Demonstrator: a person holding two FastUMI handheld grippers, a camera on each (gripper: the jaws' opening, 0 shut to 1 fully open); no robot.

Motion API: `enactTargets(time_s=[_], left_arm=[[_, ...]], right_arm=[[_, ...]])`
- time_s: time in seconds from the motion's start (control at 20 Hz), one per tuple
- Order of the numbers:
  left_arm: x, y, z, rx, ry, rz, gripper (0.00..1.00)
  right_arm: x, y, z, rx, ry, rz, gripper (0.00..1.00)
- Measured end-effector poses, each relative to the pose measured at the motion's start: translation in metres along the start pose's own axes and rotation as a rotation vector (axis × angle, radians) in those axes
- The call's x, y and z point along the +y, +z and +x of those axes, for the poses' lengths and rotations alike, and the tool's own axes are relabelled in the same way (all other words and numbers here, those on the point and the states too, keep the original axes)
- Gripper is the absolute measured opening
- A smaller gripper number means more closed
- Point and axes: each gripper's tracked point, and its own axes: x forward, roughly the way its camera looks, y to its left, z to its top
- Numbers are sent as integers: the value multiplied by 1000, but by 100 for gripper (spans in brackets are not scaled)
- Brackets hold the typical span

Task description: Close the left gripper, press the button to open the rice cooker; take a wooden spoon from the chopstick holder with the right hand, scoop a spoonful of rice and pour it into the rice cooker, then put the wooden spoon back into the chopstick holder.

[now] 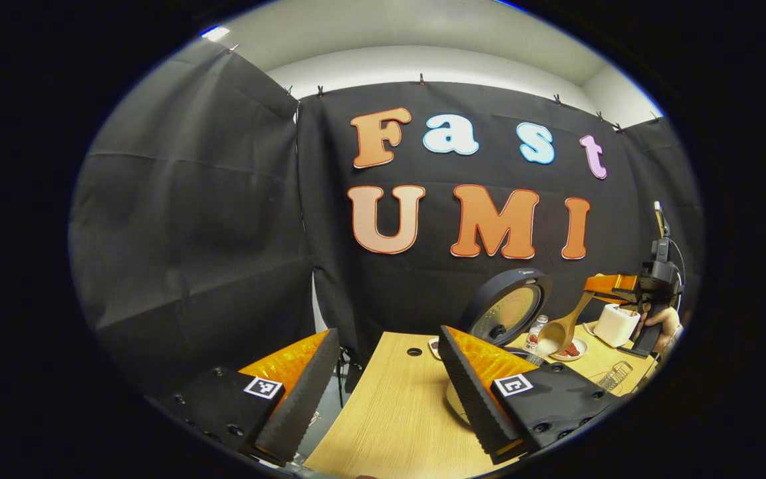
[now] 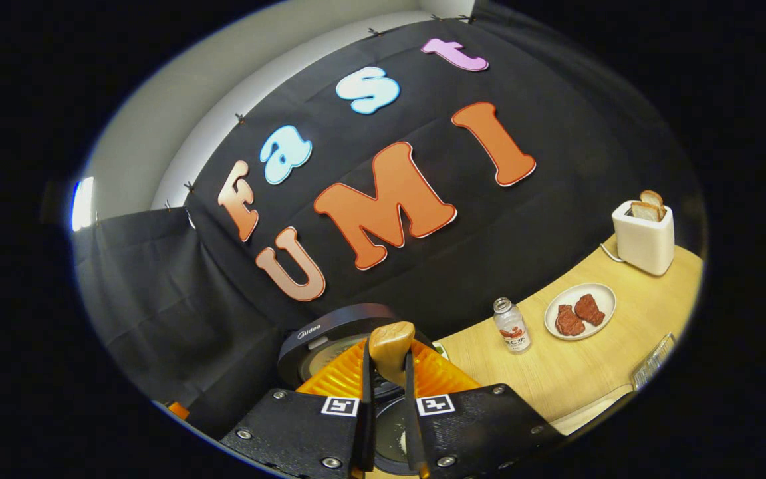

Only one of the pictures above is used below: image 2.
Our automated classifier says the red meat piece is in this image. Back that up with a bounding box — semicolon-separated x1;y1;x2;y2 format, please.
555;304;586;337
574;293;606;327

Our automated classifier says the white oval plate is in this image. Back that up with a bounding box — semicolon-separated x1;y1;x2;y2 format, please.
544;283;617;341

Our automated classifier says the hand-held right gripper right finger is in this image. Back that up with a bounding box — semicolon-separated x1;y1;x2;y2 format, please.
403;339;565;479

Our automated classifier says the white toaster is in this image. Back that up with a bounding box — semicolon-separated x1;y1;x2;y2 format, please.
612;202;676;277

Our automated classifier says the small clear drink bottle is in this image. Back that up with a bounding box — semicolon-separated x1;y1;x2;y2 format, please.
493;297;532;355

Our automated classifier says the wooden spoon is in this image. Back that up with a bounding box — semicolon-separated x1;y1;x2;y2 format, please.
368;321;416;388

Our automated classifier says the black backdrop cloth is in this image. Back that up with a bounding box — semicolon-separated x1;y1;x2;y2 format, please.
74;0;703;440

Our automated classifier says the clear glass dish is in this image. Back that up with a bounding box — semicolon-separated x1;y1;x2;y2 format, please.
549;383;636;436

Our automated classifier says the ceiling light panel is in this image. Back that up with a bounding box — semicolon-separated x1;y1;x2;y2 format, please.
70;176;95;232

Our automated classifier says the metal wire chopstick holder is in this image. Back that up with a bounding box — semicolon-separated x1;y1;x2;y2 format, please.
631;332;676;391

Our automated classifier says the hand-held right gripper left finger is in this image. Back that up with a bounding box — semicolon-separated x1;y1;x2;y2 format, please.
219;339;376;479

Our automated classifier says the black and silver rice cooker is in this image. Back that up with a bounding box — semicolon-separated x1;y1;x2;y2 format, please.
277;303;450;476

